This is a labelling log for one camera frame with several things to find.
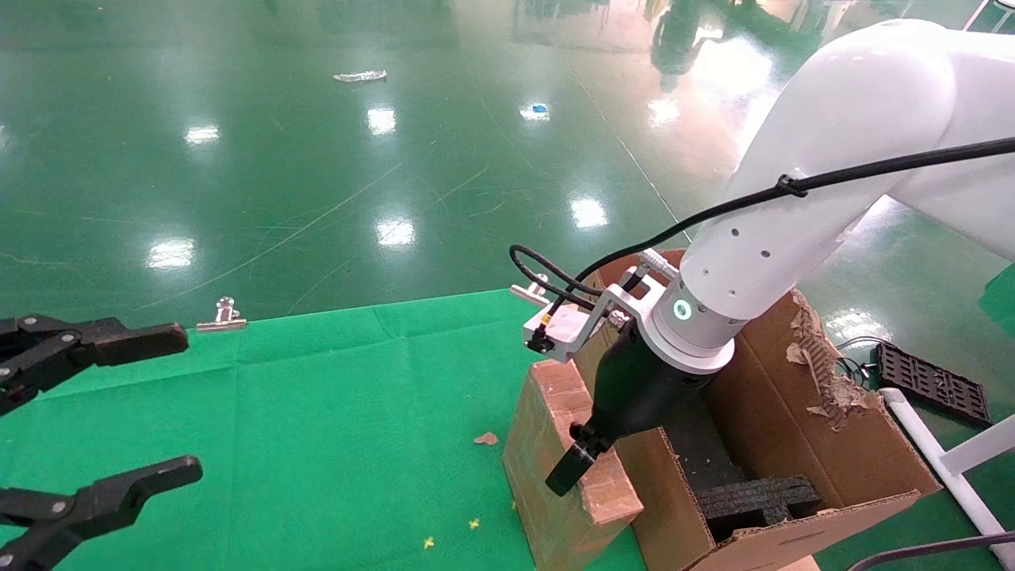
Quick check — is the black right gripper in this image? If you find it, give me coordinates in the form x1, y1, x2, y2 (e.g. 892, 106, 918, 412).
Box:
546, 321, 718, 497

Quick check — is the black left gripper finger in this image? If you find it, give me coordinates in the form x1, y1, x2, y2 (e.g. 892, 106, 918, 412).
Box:
0, 316, 190, 417
0, 455, 204, 571

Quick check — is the small brown cardboard box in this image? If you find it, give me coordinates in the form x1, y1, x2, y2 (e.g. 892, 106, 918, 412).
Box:
502, 359, 645, 571

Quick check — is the large torn cardboard carton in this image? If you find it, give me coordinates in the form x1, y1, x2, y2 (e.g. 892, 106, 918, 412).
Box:
575, 250, 940, 571

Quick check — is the black foam insert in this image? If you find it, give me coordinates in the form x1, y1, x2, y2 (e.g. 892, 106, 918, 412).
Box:
662, 393, 824, 544

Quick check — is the large green table cloth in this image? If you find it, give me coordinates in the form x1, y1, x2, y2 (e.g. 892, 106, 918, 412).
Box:
0, 287, 647, 571

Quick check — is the black perforated plastic tray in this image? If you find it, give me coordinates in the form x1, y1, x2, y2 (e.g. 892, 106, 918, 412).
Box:
875, 341, 992, 429

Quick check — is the green fabric sheet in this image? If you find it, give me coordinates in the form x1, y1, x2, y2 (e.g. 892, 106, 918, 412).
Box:
977, 266, 1015, 338

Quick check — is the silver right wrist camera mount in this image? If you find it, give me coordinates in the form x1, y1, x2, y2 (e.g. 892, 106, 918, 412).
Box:
522, 274, 667, 364

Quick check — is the thin black wire bundle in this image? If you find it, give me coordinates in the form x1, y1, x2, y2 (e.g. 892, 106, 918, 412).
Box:
833, 337, 881, 389

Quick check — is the thick grey floor cable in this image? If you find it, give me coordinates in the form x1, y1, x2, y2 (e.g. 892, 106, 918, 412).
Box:
845, 531, 1015, 571

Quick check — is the white pipe frame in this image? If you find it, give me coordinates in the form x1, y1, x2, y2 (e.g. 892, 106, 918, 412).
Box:
879, 387, 1015, 548

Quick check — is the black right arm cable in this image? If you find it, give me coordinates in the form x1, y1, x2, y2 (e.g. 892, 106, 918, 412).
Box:
510, 137, 1015, 314

